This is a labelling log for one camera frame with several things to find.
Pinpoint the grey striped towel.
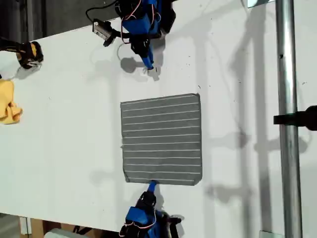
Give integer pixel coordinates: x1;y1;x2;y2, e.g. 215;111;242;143
120;93;204;187

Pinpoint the white container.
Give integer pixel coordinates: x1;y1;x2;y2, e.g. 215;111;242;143
44;228;100;238

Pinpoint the brown cardboard box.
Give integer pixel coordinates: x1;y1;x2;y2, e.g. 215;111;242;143
31;218;119;238

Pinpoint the white table leg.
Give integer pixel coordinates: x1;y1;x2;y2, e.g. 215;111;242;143
19;217;32;235

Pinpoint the yellow cloth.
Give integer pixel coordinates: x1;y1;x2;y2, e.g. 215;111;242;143
0;78;24;125

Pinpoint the black clamp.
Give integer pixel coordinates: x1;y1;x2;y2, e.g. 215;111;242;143
273;105;317;131

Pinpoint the black camera stalk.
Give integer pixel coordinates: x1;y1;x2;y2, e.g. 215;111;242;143
103;29;131;48

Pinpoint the black camera box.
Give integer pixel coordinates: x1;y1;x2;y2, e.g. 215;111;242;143
162;213;183;238
92;19;112;40

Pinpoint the black camera cable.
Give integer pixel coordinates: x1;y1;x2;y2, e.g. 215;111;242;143
85;0;119;23

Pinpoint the steel post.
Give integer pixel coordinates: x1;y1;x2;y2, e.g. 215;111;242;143
274;0;304;238

